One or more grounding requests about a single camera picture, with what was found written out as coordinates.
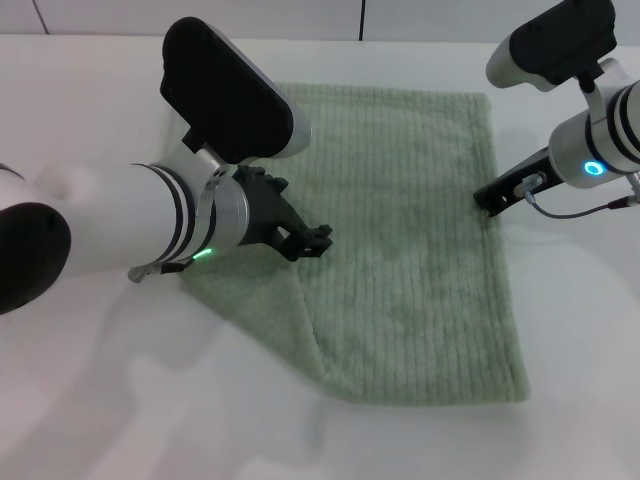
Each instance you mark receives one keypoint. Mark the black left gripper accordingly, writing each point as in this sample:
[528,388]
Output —
[265,210]

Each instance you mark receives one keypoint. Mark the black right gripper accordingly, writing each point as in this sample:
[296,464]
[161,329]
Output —
[520,185]

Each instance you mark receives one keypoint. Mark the light green ribbed towel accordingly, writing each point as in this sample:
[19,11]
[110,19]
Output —
[400,250]

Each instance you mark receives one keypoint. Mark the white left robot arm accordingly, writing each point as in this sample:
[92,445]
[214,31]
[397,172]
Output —
[125,215]

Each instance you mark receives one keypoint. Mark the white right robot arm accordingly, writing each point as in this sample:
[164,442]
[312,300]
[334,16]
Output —
[595,135]

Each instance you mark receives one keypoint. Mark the dark vertical background strip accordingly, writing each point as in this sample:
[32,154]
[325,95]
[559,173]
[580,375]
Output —
[363,20]

